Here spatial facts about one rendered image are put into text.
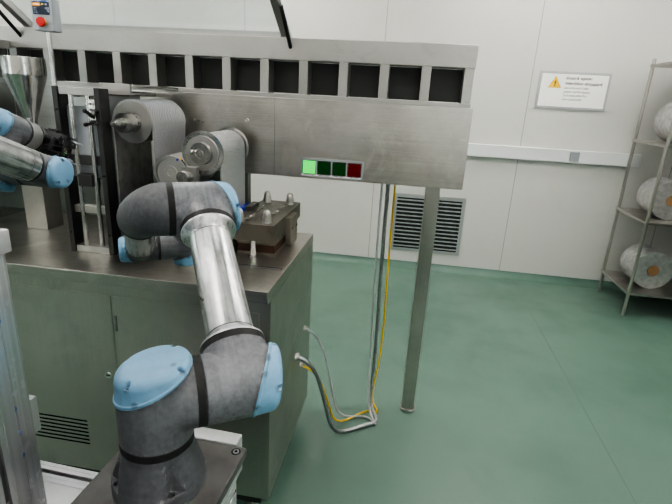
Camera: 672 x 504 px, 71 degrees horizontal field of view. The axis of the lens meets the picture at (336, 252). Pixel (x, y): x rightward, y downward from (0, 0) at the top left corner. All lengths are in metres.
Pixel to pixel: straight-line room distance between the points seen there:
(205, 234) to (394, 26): 3.43
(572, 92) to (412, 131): 2.63
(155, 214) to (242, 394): 0.43
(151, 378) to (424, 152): 1.38
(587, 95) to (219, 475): 3.97
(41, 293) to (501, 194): 3.51
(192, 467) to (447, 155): 1.41
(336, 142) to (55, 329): 1.19
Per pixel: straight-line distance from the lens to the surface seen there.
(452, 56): 1.88
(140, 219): 1.06
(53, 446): 2.15
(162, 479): 0.86
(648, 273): 4.32
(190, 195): 1.05
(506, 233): 4.41
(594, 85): 4.40
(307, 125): 1.91
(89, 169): 1.79
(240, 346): 0.82
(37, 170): 1.27
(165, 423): 0.80
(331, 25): 4.29
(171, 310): 1.59
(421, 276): 2.16
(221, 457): 0.97
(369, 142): 1.88
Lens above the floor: 1.45
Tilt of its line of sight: 18 degrees down
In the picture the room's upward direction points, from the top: 3 degrees clockwise
